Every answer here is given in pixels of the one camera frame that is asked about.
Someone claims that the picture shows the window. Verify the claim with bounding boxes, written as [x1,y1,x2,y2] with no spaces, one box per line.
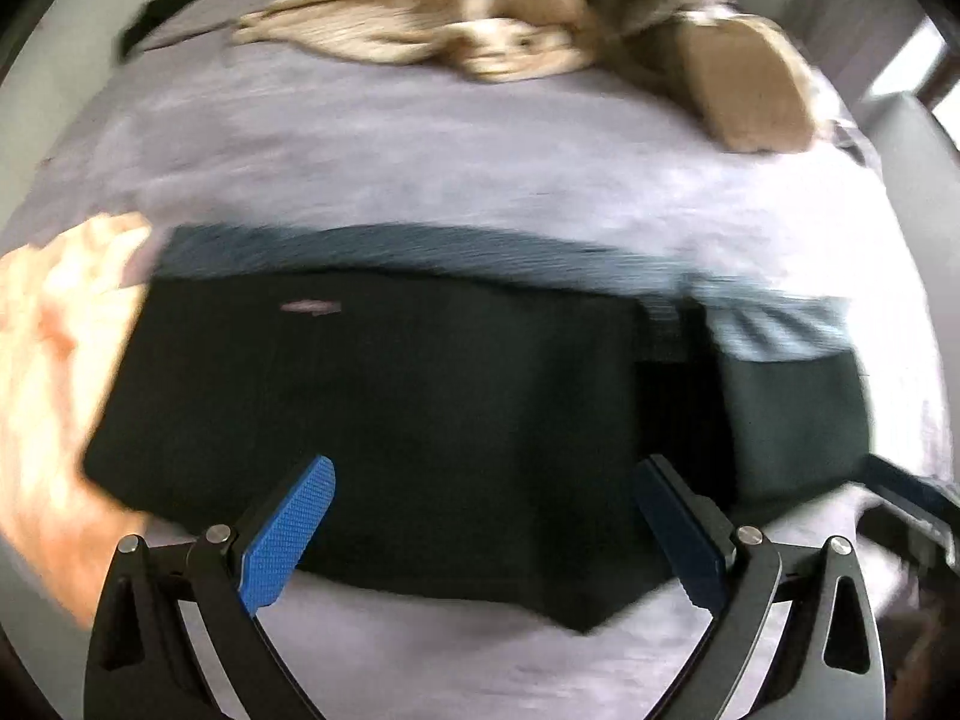
[862,15,960,136]

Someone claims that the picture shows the grey panel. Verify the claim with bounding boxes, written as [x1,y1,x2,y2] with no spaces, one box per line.
[870,94,960,331]

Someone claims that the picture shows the peach garment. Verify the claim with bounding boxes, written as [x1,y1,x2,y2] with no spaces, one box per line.
[0,211,162,608]

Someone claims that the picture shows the black pants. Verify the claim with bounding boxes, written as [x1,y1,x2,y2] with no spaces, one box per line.
[81,274,875,635]

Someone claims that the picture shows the blue floral cloth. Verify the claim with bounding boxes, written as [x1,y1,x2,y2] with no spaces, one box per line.
[146,223,856,368]

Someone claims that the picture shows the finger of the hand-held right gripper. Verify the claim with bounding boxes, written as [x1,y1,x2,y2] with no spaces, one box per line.
[859,508,940,578]
[862,456,960,520]

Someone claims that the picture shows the beige striped garment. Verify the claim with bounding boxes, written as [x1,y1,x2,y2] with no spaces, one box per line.
[232,0,818,155]

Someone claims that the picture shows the lavender embossed bed cover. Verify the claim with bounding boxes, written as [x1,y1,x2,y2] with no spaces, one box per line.
[0,0,953,720]

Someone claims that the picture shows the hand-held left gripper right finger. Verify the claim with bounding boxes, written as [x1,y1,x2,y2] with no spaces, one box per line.
[632,454,880,720]

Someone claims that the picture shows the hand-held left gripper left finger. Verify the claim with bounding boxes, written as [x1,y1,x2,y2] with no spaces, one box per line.
[84,454,336,720]

